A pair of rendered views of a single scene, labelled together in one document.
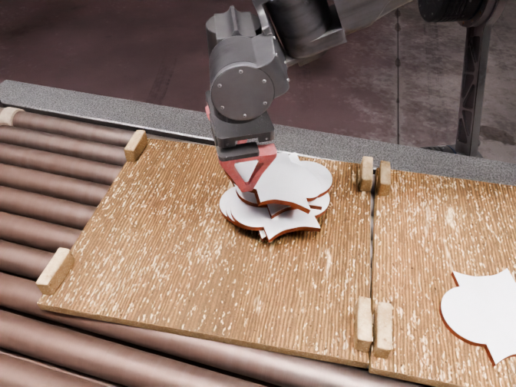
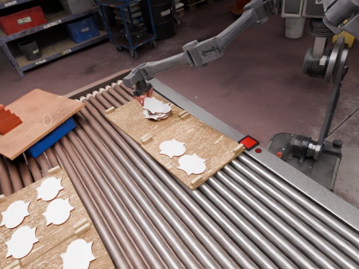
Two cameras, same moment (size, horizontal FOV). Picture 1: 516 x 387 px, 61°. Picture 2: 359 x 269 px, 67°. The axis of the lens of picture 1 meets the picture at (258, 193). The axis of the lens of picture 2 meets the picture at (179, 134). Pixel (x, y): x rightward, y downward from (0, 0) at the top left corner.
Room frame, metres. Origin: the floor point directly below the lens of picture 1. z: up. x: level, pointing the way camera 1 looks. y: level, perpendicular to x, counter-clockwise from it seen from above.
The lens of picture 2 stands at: (-0.39, -1.04, 1.88)
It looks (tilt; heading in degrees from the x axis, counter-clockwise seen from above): 40 degrees down; 45
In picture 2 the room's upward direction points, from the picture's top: 10 degrees counter-clockwise
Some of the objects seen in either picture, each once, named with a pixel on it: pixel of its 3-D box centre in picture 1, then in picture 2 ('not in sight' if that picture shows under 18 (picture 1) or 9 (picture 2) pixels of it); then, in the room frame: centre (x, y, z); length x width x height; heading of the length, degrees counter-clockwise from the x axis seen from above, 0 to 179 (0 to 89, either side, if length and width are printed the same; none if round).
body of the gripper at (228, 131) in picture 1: (237, 96); (141, 84); (0.44, 0.02, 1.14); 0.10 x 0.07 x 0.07; 13
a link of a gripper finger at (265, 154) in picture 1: (243, 156); (141, 97); (0.42, 0.02, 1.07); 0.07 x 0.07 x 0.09; 13
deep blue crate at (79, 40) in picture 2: not in sight; (82, 28); (2.38, 3.82, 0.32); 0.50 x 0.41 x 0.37; 163
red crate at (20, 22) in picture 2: not in sight; (21, 18); (1.49, 4.01, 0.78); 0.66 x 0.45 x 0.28; 167
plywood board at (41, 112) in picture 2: not in sight; (25, 118); (-0.04, 0.57, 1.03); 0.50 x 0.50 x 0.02; 6
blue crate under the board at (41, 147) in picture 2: not in sight; (38, 128); (-0.03, 0.50, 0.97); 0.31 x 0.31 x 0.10; 6
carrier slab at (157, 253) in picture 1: (228, 226); (146, 115); (0.43, 0.04, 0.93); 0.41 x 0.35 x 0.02; 79
